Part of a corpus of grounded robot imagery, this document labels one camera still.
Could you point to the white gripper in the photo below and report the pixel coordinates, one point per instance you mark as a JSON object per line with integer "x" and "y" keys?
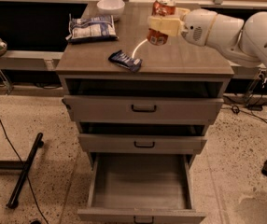
{"x": 199, "y": 26}

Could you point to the red coke can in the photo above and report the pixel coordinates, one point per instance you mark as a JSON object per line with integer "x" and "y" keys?
{"x": 160, "y": 8}

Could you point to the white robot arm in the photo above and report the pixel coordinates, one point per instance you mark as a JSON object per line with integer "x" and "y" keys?
{"x": 239, "y": 41}

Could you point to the grey drawer cabinet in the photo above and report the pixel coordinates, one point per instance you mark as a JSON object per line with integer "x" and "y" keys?
{"x": 175, "y": 70}

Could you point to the top grey drawer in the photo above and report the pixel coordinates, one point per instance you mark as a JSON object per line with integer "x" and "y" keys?
{"x": 152, "y": 110}

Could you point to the grey drawer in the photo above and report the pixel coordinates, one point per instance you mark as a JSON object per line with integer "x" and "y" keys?
{"x": 152, "y": 110}
{"x": 152, "y": 144}
{"x": 141, "y": 189}

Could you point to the middle grey drawer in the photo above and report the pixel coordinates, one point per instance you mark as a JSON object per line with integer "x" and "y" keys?
{"x": 152, "y": 144}

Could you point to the bottom grey drawer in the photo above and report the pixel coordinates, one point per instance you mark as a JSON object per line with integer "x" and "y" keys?
{"x": 141, "y": 189}

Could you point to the small dark blue snack packet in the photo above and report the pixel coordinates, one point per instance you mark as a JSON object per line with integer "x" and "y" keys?
{"x": 123, "y": 60}

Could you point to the white bowl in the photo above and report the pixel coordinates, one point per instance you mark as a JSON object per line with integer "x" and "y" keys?
{"x": 111, "y": 7}

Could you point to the blue white chip bag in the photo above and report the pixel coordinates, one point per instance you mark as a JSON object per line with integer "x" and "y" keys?
{"x": 97, "y": 28}

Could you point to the black table leg stand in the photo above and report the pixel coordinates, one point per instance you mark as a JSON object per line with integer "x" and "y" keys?
{"x": 24, "y": 168}

